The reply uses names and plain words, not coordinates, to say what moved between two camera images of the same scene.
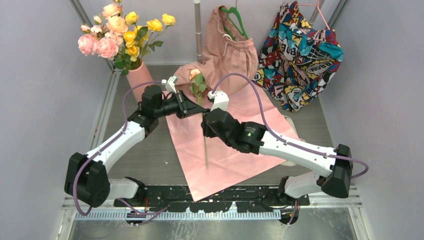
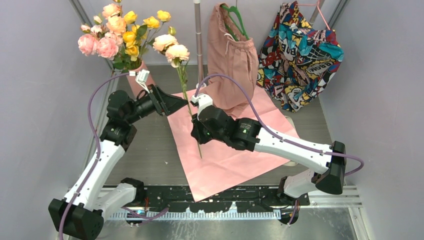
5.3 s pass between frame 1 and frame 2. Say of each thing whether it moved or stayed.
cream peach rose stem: moved
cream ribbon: stayed
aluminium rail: stayed
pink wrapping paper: stayed
